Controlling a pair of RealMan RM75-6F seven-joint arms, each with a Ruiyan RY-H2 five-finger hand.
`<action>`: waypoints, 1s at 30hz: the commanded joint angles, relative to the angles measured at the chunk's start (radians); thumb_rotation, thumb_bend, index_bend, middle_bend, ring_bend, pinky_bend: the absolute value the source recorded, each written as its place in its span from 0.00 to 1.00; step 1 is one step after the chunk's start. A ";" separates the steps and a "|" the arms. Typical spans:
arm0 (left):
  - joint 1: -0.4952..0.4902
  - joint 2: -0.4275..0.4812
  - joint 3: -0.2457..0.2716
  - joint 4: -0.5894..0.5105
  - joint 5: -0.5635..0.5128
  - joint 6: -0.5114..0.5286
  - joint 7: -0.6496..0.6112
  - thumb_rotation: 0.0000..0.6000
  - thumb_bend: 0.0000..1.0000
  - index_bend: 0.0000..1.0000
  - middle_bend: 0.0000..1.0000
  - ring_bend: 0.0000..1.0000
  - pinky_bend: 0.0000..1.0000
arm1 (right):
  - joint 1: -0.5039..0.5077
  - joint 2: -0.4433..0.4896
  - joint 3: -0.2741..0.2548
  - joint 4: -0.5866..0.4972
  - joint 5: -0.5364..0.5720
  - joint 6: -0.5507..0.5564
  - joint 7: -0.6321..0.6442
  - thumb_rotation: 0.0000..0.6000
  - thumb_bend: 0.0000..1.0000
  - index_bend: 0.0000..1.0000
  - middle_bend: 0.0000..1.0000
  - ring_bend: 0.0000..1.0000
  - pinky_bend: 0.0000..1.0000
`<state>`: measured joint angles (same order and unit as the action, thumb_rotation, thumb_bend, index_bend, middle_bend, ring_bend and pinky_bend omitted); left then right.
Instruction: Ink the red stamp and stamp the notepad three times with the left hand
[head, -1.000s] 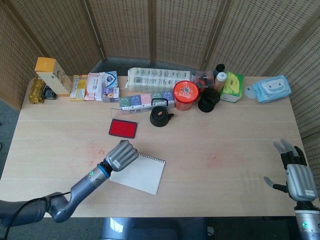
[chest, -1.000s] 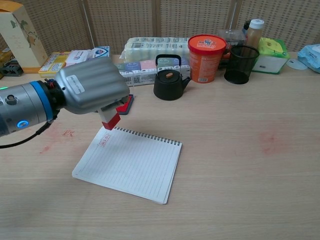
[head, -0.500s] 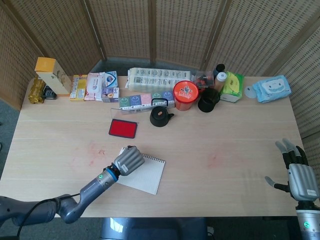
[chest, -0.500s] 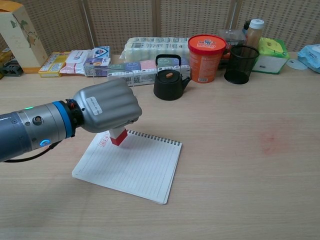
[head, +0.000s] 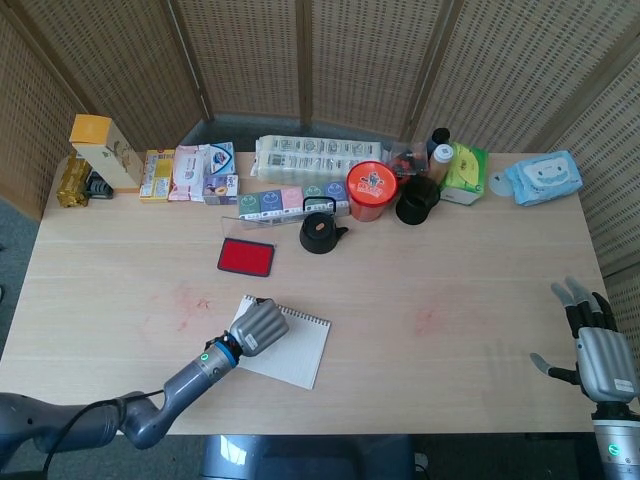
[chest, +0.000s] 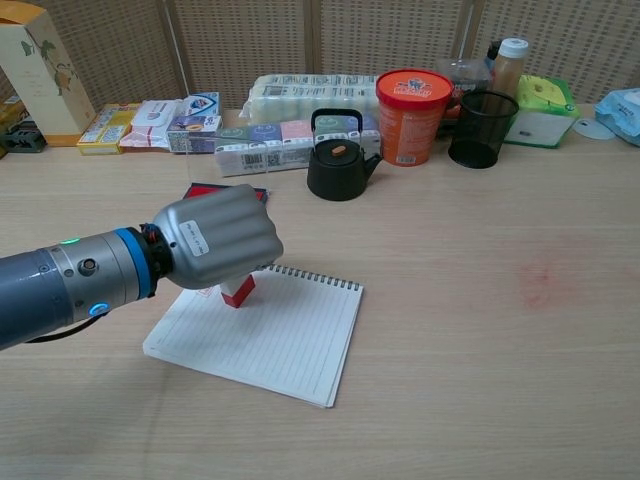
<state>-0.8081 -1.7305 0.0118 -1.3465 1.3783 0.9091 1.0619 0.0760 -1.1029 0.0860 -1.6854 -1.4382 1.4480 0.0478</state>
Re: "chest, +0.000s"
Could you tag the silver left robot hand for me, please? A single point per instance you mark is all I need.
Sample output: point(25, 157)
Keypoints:
point(225, 235)

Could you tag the red and white stamp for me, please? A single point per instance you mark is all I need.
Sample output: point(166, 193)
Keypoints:
point(239, 295)

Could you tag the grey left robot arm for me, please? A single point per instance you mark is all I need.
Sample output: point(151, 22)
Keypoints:
point(60, 285)

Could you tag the white spiral notebook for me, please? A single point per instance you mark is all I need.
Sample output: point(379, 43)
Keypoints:
point(280, 340)

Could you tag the red ink pad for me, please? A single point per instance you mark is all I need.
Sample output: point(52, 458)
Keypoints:
point(205, 191)

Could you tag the white tissue multipack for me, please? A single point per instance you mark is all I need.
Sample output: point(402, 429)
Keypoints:
point(265, 145)

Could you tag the small purple box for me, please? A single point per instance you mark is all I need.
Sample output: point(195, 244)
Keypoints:
point(192, 132)

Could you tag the black teapot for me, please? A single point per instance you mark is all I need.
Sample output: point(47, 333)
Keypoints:
point(337, 172)

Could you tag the blue white soap box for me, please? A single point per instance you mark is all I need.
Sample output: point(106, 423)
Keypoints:
point(202, 104)

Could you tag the pink wet wipes pack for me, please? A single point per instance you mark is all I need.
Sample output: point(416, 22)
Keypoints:
point(152, 122)

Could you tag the flat yellow box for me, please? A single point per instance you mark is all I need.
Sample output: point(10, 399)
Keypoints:
point(107, 130)

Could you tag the long clear-wrapped tissue pack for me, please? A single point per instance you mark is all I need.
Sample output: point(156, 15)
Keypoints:
point(310, 95)

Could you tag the wooden perforated folding screen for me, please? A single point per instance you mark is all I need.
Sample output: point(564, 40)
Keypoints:
point(250, 40)

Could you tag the orange lidded tub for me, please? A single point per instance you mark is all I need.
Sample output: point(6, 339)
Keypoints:
point(410, 120)

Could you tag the tall cream yellow box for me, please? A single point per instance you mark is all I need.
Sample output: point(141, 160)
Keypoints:
point(45, 85)

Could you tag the gold foil package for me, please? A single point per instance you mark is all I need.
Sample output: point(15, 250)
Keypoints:
point(10, 112)

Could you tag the black mesh pen cup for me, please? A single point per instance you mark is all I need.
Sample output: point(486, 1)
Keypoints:
point(480, 135)

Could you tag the clear plastic container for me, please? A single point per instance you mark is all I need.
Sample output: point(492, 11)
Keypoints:
point(462, 75)

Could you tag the dark bottle black cap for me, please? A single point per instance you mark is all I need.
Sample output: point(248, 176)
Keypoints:
point(492, 52)

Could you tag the brown bottle white cap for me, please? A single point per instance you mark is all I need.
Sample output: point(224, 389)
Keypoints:
point(507, 67)

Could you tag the green tissue pack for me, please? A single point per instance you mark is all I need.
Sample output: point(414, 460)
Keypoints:
point(542, 110)

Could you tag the translucent round plastic lid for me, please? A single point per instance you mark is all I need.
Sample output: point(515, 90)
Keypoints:
point(592, 129)

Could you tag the blue wet wipes pack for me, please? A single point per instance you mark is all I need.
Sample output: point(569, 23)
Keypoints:
point(622, 112)

